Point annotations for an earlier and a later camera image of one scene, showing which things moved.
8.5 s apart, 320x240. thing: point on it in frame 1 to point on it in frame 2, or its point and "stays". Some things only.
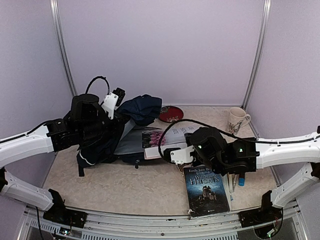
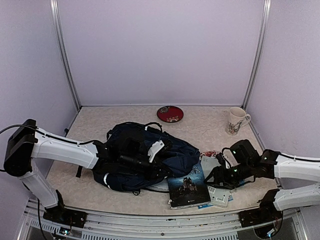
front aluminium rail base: [289, 225] stays
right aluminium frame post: [258, 53] stays
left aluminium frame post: [55, 10] stays
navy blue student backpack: [126, 146] to [137, 155]
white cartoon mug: [238, 118] stays
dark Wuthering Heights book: [207, 192] to [188, 191]
